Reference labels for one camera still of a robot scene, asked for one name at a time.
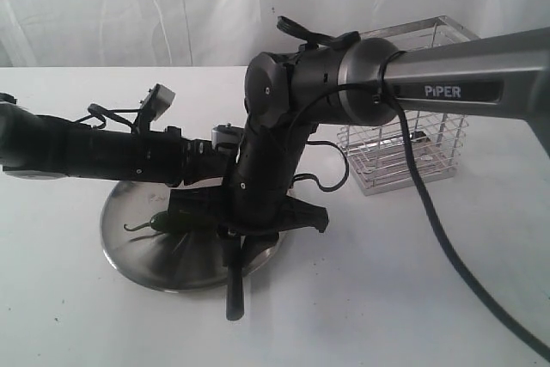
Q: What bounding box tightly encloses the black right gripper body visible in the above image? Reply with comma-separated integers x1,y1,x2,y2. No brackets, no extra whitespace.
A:
220,125,329,235

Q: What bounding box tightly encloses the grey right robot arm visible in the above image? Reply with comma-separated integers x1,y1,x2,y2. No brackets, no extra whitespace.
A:
223,28,549,235

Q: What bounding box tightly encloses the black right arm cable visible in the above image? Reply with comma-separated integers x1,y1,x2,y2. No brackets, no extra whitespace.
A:
277,15,550,353

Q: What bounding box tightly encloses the white backdrop curtain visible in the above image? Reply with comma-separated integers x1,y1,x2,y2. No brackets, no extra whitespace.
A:
1,0,549,67

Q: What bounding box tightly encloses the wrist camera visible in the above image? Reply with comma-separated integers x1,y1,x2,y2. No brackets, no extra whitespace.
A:
134,83,175,132
211,124,244,156

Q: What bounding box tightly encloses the wire mesh utensil holder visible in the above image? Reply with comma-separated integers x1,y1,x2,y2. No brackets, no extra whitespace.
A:
337,15,478,196

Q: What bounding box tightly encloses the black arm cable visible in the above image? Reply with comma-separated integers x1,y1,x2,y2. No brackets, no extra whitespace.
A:
76,102,143,134
277,15,550,353

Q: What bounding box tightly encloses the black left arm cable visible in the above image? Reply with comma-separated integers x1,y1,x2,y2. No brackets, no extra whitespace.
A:
76,102,143,134

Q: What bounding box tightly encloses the round stainless steel plate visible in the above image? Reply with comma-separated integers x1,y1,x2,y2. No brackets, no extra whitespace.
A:
99,180,293,292

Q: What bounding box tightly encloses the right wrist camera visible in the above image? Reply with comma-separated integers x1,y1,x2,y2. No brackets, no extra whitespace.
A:
211,124,244,156

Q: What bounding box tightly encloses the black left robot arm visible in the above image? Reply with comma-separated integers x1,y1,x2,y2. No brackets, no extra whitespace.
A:
1,85,229,187

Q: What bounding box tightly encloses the black handled knife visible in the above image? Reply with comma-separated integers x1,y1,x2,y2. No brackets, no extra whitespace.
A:
224,230,244,321

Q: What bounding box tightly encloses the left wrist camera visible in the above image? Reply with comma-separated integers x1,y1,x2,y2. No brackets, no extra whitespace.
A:
134,83,175,132

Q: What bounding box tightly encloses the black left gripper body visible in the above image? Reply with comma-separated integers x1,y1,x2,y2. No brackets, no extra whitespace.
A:
181,139,231,186

